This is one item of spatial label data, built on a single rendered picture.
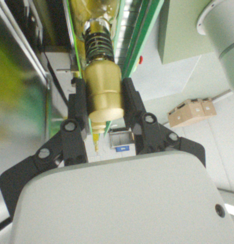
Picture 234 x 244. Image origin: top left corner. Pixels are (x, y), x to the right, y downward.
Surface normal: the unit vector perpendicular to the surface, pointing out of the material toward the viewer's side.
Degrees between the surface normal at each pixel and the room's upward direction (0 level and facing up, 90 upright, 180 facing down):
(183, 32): 1
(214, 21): 91
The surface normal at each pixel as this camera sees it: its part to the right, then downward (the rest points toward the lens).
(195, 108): 0.10, -0.28
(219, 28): -0.94, 0.02
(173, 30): 0.12, 0.95
